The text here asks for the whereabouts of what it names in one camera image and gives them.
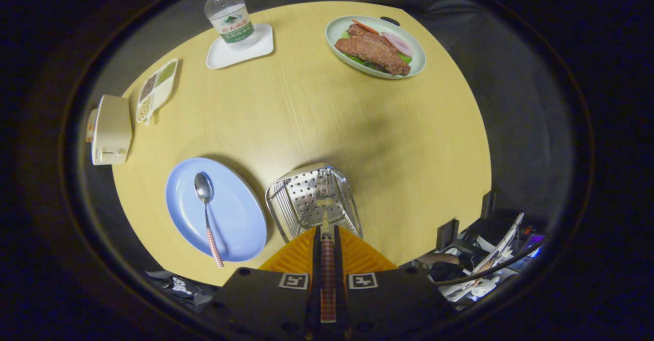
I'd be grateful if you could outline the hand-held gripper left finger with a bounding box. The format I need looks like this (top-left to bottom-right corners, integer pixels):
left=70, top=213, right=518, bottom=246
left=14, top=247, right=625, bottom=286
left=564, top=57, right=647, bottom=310
left=204, top=226, right=321, bottom=339

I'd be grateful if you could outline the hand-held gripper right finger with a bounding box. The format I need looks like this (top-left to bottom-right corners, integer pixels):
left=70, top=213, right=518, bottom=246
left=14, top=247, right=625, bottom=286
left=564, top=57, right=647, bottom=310
left=334, top=225, right=455, bottom=339

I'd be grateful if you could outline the fork with checked handle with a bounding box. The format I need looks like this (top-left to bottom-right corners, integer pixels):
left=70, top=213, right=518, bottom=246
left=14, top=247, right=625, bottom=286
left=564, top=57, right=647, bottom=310
left=318, top=198, right=338, bottom=324

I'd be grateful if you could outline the spoon with checked handle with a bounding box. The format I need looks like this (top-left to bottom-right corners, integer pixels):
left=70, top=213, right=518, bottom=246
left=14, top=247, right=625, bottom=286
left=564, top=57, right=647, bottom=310
left=194, top=172, right=225, bottom=268

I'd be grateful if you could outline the person's leg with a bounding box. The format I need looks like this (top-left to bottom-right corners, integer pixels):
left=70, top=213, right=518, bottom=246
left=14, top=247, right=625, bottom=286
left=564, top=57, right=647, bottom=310
left=423, top=252, right=460, bottom=267

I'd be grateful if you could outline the black printed plastic bag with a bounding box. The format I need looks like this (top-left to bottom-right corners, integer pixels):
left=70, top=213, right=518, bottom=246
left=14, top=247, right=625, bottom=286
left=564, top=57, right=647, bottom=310
left=146, top=271, right=220, bottom=311

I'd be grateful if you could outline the black table clamp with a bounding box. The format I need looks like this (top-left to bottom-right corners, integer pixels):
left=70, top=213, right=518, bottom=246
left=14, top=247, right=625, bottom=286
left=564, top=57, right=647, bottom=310
left=482, top=190, right=499, bottom=219
left=437, top=219, right=459, bottom=252

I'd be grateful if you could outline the light blue plate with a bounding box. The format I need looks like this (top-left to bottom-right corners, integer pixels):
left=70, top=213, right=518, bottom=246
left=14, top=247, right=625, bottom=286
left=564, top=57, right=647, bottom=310
left=165, top=157, right=268, bottom=263

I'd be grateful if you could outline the perforated metal basket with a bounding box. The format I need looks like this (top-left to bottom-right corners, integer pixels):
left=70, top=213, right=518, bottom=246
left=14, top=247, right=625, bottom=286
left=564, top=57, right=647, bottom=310
left=265, top=163, right=363, bottom=243

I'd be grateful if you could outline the white flat board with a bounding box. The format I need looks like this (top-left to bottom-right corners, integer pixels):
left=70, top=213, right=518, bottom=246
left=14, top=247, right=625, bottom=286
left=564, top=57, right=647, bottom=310
left=473, top=212, right=525, bottom=275

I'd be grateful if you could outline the white divided bean dish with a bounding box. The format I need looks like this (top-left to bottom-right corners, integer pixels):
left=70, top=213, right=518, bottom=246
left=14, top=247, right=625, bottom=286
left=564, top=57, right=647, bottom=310
left=135, top=58, right=179, bottom=126

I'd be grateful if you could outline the cream white toaster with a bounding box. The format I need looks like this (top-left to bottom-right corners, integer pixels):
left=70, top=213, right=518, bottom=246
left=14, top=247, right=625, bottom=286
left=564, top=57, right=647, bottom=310
left=91, top=95, right=133, bottom=166

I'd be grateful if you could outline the white square coaster tray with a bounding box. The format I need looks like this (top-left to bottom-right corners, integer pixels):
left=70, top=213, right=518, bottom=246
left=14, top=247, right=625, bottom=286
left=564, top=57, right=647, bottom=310
left=206, top=23, right=275, bottom=70

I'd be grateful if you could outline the toasted bread slice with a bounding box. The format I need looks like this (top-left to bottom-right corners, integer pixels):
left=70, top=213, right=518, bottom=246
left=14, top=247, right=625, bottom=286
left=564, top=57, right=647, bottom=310
left=86, top=107, right=99, bottom=143

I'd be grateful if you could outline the brown grilled meat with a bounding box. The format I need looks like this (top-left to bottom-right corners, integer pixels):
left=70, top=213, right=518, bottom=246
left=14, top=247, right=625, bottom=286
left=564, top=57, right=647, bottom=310
left=335, top=23, right=412, bottom=77

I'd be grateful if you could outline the pink round food slice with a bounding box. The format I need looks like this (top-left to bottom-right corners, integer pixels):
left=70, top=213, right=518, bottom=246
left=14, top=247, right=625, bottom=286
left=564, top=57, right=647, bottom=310
left=382, top=31, right=414, bottom=57

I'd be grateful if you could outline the orange carrot strip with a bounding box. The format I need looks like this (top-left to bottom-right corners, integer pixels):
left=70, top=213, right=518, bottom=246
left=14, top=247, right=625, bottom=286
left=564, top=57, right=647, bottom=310
left=352, top=19, right=380, bottom=35

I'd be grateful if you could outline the pale green food plate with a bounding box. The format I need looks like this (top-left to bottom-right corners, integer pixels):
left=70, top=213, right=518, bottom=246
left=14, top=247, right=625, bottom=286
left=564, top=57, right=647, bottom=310
left=325, top=15, right=427, bottom=79

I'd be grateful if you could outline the clear water bottle green cap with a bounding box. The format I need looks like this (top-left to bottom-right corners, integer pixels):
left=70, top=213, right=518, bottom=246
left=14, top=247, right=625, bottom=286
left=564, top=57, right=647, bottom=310
left=204, top=0, right=259, bottom=50

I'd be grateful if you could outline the black cable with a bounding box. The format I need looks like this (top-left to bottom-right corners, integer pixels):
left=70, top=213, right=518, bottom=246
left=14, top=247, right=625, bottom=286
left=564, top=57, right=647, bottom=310
left=433, top=244, right=543, bottom=286

